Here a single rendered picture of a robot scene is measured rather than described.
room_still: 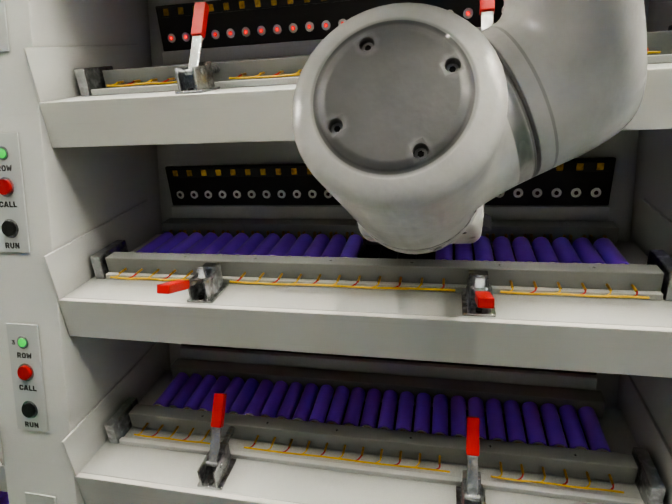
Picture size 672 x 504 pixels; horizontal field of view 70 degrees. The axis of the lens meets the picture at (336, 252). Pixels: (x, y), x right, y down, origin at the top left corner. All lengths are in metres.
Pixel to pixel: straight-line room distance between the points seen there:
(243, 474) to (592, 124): 0.48
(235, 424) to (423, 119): 0.48
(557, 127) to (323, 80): 0.10
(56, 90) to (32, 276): 0.20
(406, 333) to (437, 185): 0.28
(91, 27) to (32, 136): 0.15
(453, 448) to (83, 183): 0.50
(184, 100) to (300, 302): 0.22
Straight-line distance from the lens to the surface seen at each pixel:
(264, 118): 0.45
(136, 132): 0.52
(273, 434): 0.59
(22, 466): 0.70
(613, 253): 0.54
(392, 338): 0.45
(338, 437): 0.57
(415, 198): 0.18
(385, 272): 0.48
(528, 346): 0.45
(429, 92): 0.19
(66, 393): 0.61
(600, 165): 0.60
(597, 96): 0.24
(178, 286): 0.45
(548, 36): 0.24
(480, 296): 0.38
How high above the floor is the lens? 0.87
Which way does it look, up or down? 8 degrees down
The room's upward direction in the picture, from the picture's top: 1 degrees counter-clockwise
